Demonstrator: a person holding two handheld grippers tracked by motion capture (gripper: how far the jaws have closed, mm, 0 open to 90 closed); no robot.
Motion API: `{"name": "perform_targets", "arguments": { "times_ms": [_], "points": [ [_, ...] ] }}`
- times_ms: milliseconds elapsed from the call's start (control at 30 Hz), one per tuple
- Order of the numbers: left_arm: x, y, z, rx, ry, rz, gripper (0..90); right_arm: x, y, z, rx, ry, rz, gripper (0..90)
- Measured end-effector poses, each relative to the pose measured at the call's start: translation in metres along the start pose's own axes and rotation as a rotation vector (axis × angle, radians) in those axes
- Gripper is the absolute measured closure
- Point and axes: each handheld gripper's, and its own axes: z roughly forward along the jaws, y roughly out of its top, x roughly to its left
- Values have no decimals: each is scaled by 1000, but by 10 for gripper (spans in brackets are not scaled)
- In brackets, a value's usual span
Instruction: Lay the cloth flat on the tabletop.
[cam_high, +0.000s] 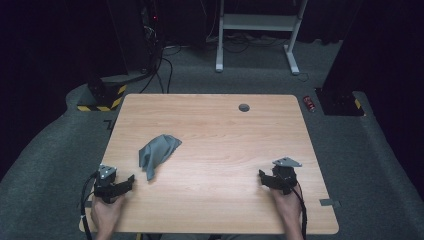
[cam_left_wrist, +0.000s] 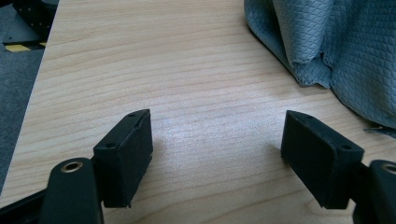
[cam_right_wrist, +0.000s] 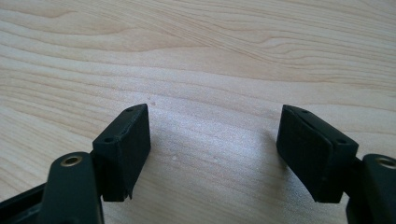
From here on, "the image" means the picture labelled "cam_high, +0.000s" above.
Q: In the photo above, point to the white metal desk frame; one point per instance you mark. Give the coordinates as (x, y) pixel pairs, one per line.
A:
(258, 22)

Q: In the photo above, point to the person's left hand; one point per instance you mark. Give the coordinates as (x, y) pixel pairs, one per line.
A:
(105, 215)

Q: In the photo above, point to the person's right hand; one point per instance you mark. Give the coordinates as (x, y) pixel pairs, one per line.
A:
(290, 210)

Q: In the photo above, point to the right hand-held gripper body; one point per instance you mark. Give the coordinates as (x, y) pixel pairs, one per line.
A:
(285, 176)

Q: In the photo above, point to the grey table grommet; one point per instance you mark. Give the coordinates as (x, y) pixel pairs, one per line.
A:
(244, 107)

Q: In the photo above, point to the grey tape piece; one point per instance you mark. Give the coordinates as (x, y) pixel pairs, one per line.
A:
(87, 203)
(329, 202)

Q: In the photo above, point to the grey-blue cloth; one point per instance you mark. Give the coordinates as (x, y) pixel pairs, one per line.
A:
(156, 151)

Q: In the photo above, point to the black equipment with red light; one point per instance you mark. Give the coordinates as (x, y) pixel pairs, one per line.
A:
(151, 20)

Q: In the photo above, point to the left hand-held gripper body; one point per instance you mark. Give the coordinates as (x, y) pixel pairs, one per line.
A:
(106, 186)

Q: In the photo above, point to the black stand yellow striped base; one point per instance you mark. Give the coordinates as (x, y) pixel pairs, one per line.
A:
(340, 100)
(101, 95)

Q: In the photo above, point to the red can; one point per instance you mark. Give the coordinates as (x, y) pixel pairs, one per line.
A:
(309, 103)

